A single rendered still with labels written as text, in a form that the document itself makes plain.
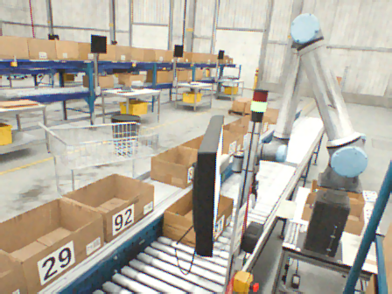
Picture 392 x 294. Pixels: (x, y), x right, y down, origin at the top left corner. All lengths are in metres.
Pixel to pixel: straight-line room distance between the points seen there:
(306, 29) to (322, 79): 0.21
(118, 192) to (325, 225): 1.21
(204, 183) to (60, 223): 1.08
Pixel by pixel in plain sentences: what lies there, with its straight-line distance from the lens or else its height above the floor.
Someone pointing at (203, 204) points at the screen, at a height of 1.41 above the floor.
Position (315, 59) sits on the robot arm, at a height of 1.77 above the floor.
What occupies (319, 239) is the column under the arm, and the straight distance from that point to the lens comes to 1.86.
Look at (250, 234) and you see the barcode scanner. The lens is 1.30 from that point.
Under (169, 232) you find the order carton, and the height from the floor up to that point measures 0.79.
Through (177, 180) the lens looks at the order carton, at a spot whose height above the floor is 0.93.
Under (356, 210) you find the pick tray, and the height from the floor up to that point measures 0.81.
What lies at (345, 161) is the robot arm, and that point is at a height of 1.37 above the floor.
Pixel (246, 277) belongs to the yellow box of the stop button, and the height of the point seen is 0.88.
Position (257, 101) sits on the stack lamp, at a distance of 1.08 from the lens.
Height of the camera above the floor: 1.76
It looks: 23 degrees down
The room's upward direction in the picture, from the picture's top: 5 degrees clockwise
